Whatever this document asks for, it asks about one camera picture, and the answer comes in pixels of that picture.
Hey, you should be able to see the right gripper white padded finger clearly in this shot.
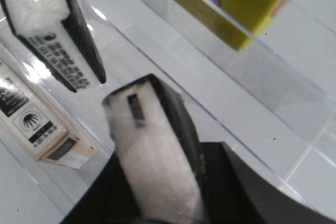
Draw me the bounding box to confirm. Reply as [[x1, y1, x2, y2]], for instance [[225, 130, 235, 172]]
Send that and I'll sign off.
[[102, 74, 208, 221]]

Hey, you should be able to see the black white tissue pack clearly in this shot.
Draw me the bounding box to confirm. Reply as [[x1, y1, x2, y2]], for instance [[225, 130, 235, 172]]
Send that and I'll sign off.
[[1, 0, 106, 92]]

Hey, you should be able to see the beige printed carton box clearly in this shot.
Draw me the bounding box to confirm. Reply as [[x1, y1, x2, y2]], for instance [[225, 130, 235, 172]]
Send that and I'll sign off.
[[1, 49, 97, 168]]

